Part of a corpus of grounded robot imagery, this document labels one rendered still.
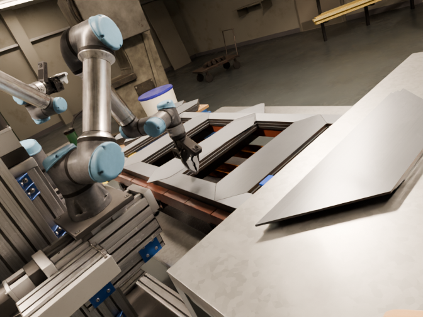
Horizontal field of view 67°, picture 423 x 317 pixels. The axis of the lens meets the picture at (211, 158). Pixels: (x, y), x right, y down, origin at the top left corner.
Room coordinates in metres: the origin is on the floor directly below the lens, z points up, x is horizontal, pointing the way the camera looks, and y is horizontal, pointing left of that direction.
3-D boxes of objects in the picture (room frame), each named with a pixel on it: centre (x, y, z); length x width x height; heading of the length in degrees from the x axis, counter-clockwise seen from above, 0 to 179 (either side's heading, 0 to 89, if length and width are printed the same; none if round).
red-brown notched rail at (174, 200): (1.42, 0.30, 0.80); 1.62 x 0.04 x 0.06; 32
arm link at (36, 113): (1.71, 0.72, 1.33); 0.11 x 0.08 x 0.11; 62
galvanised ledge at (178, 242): (1.53, 0.51, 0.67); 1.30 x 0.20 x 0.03; 32
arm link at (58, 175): (1.02, 0.45, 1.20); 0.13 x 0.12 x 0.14; 59
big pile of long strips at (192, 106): (2.63, 0.30, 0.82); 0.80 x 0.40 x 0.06; 122
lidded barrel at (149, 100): (4.94, 0.42, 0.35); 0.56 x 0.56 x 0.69
